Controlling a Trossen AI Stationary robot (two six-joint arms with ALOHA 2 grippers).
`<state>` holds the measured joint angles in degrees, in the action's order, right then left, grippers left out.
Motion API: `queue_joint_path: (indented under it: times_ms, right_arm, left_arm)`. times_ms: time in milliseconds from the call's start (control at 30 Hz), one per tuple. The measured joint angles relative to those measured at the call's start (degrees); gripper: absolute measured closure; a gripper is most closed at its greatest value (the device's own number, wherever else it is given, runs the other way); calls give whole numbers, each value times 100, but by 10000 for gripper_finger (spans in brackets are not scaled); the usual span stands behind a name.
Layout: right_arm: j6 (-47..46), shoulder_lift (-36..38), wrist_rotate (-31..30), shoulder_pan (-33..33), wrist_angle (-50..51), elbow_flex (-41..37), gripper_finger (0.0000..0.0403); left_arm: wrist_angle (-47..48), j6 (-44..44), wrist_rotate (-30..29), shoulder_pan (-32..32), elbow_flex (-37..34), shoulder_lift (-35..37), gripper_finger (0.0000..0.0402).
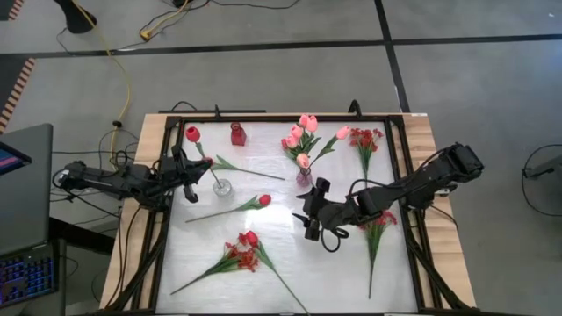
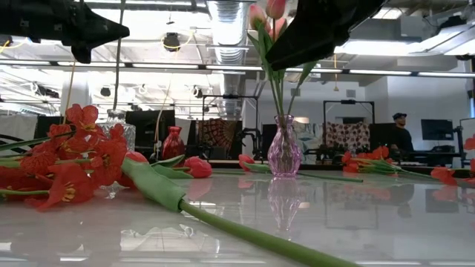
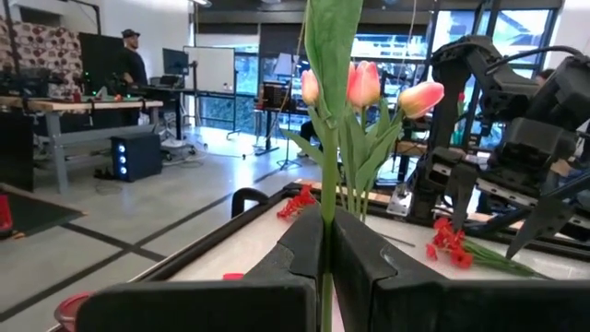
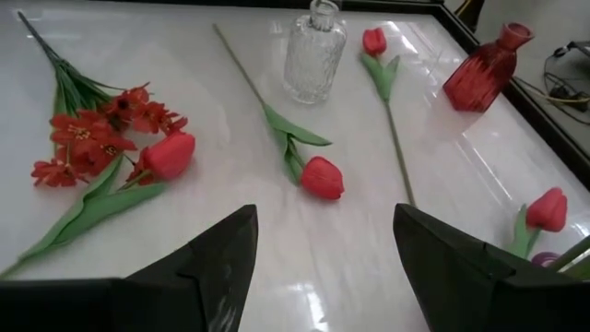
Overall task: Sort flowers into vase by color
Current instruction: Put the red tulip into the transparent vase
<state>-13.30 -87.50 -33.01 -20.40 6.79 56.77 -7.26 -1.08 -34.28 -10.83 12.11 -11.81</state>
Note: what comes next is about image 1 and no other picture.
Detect backlit black keyboard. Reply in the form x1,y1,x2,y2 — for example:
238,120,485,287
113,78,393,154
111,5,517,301
0,243,61,309

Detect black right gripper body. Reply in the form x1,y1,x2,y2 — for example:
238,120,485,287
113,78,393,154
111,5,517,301
305,177,352,241

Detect grey laptop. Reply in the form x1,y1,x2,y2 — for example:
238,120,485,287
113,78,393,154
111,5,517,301
0,123,54,258

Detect red small-blossom flower bunch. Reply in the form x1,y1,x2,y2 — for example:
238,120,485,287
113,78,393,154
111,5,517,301
169,232,260,296
349,126,384,201
358,209,399,301

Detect black looped floor cable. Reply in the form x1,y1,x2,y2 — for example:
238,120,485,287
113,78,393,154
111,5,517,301
521,143,562,220

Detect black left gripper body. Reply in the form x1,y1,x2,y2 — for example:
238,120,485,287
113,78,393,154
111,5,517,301
169,145,198,205

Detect grey stand foot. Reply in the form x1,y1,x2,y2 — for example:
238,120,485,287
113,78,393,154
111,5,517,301
522,155,562,179

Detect black orange-striped floor mat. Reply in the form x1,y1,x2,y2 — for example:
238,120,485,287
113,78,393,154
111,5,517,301
0,57,36,133
0,0,25,22

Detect yellow cable with plug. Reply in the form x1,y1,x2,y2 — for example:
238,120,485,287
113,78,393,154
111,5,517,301
139,0,191,41

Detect tulip stems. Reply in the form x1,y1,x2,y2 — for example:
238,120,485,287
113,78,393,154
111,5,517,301
290,124,308,172

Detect black stand base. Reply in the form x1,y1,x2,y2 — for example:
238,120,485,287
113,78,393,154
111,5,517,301
53,0,98,35

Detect clear glass vase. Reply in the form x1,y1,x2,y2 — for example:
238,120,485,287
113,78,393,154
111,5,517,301
213,177,234,198

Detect long yellow cable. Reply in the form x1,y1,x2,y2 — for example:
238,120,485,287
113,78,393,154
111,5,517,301
72,0,133,164

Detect black desk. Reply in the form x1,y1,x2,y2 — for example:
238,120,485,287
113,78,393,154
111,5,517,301
47,216,116,256

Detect red glass vase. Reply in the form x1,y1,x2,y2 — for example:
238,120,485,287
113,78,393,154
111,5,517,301
230,121,248,147

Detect lit monitor screen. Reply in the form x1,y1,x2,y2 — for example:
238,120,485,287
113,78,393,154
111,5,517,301
0,140,32,177

